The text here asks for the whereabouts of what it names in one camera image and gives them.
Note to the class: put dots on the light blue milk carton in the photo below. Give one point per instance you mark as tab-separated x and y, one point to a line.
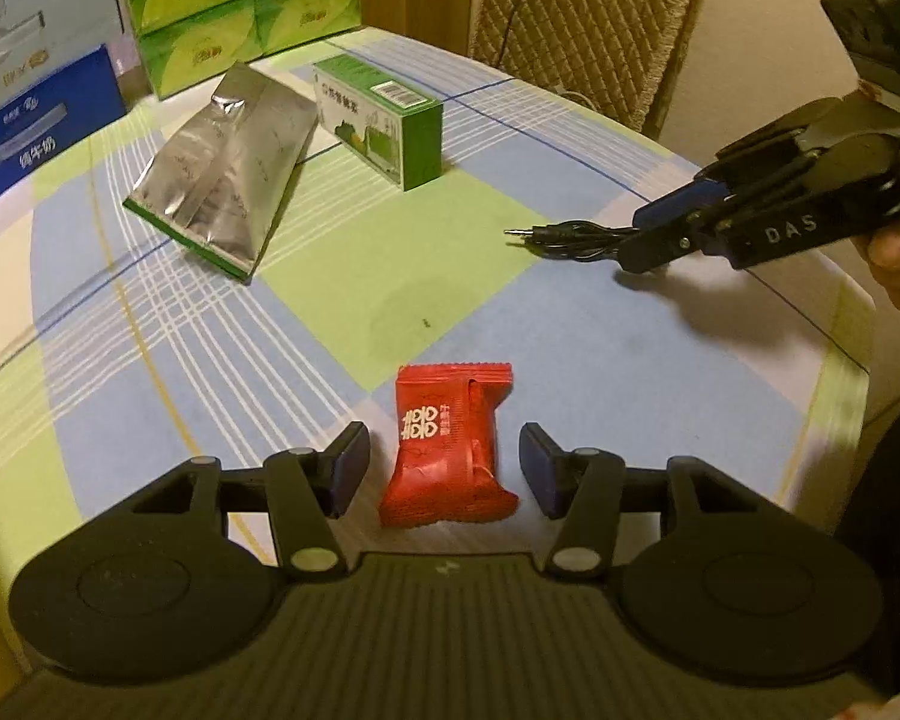
15	37

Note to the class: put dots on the stack of green tissue packs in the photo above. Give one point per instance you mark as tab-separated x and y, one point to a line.
195	37

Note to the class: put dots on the dark blue milk carton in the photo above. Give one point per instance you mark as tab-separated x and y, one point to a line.
37	142

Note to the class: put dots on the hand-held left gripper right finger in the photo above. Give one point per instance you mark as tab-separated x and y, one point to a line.
538	469

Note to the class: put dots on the silver foil bag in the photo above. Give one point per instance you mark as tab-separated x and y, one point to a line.
225	172

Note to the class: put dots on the brown quilted chair cover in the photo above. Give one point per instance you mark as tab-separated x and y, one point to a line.
570	15

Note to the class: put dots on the red candy packet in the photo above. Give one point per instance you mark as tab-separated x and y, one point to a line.
439	457

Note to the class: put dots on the plaid cloth desktop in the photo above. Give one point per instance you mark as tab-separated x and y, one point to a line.
495	315

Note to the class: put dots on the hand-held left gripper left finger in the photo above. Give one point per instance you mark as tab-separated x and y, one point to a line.
351	465

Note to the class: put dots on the green white carton box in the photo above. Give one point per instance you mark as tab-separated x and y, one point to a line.
375	127

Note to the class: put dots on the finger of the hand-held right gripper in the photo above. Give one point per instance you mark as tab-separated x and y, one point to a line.
679	202
667	247

